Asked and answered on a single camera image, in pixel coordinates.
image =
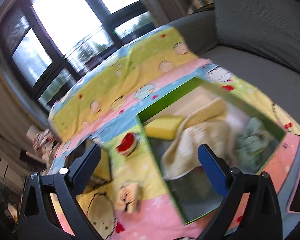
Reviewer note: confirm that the cartoon printed striped blanket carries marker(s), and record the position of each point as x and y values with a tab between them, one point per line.
152	217

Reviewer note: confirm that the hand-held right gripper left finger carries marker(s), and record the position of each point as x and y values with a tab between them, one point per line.
87	170

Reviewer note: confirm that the yellow towel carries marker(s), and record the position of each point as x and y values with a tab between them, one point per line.
190	140

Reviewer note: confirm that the yellow sponge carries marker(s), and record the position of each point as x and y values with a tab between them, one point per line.
162	127

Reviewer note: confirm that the pile of clothes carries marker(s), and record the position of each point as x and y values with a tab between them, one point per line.
43	142

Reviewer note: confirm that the green box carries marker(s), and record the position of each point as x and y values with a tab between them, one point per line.
162	100

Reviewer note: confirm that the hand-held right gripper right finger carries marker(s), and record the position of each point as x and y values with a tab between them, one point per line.
212	170

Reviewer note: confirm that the striped printed pillow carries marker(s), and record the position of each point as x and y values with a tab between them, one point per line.
202	1

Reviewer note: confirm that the grey curtain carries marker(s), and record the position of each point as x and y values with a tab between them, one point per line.
165	2

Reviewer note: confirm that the grey sofa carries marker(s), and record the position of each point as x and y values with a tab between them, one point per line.
252	62

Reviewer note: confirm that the pale green cloth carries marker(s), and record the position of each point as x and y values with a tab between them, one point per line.
252	140

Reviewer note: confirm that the small yellow carton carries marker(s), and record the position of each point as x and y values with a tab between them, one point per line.
128	197

